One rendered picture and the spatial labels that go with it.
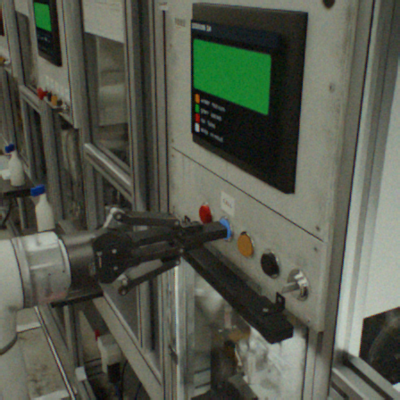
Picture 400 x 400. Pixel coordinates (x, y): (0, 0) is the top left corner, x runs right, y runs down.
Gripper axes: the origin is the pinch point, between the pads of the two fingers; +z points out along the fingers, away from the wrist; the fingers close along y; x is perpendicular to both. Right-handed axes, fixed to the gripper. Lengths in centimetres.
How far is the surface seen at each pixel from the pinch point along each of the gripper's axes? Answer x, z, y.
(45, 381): 154, -4, -142
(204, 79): 3.0, 1.9, 21.6
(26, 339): 191, -5, -142
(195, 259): 2.3, 0.1, -5.4
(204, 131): 3.0, 1.9, 14.2
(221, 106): -1.8, 1.9, 18.7
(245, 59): -7.5, 1.9, 25.4
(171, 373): 24, 5, -45
